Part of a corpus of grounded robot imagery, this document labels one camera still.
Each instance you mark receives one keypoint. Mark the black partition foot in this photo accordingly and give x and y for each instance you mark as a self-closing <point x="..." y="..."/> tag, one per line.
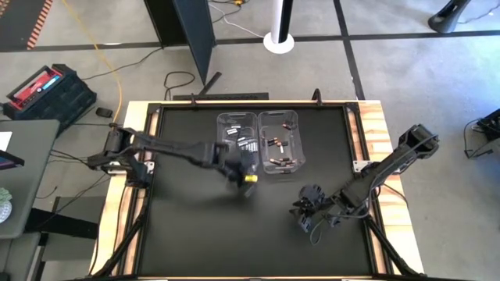
<point x="211" y="82"/>

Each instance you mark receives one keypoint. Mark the grey cabinet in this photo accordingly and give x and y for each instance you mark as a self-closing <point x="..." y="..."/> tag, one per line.
<point x="17" y="257"/>

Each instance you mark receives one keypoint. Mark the black stand base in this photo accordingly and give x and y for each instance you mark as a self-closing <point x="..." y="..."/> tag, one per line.
<point x="445" y="19"/>

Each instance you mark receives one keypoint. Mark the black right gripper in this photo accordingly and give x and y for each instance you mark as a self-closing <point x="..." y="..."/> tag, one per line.
<point x="318" y="203"/>

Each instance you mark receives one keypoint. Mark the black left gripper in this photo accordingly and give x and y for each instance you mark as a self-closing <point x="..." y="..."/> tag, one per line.
<point x="242" y="168"/>

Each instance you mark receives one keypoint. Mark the flat black bar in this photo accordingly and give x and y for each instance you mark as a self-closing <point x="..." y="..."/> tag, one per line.
<point x="234" y="96"/>

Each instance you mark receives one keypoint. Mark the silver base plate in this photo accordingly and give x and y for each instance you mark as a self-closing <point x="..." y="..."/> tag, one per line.
<point x="113" y="170"/>
<point x="359" y="166"/>

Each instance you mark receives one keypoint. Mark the white paper sheet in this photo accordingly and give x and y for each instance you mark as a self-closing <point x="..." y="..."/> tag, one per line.
<point x="4" y="141"/>

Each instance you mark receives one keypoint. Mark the grey side table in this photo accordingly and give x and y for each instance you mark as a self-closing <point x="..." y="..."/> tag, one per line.
<point x="31" y="187"/>

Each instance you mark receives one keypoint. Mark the black equipment box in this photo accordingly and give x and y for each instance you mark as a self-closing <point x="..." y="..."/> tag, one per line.
<point x="492" y="125"/>

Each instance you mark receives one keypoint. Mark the clear plastic bin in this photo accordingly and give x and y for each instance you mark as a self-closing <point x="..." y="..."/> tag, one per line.
<point x="224" y="121"/>
<point x="297" y="136"/>

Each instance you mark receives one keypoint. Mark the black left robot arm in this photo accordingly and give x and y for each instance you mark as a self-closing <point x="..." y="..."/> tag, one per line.
<point x="176" y="148"/>

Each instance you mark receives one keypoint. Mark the yellow tag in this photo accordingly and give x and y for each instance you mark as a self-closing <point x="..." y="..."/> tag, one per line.
<point x="251" y="178"/>

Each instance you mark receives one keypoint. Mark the small black pouch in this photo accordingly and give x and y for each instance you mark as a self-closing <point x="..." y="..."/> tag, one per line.
<point x="104" y="112"/>

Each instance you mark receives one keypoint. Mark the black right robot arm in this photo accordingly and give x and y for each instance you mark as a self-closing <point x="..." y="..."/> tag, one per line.
<point x="390" y="162"/>

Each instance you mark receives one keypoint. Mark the white and green woven ball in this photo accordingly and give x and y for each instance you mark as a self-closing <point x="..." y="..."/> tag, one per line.
<point x="4" y="207"/>

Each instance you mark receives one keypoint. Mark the black mat with orange stripes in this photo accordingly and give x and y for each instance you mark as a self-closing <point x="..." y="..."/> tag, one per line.
<point x="19" y="23"/>

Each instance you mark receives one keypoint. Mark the black and red tool case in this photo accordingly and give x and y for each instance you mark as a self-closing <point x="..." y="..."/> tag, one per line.
<point x="66" y="101"/>

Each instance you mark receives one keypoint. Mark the white pole with round base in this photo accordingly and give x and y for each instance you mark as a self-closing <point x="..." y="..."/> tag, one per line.
<point x="278" y="43"/>

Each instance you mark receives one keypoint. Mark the dark partition panel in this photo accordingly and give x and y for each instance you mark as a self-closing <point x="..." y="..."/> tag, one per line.
<point x="195" y="31"/>

